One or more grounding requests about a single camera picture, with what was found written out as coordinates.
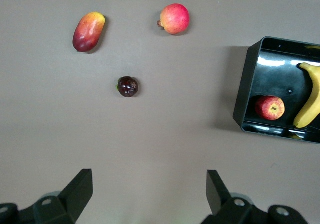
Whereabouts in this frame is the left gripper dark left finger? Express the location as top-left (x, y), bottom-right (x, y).
top-left (0, 168), bottom-right (94, 224)

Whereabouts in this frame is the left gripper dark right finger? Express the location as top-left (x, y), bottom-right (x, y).
top-left (201, 169), bottom-right (311, 224)

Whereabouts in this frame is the red yellow apple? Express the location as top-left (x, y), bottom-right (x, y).
top-left (254, 95), bottom-right (286, 121)

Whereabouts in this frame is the black plastic box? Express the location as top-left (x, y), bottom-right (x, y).
top-left (232, 36), bottom-right (320, 144)

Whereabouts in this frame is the yellow banana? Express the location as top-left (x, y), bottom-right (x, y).
top-left (292, 62), bottom-right (320, 129)

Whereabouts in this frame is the dark plum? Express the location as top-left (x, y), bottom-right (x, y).
top-left (115, 75), bottom-right (139, 98)

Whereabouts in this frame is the red yellow mango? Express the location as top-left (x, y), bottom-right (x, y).
top-left (72, 11), bottom-right (106, 53)

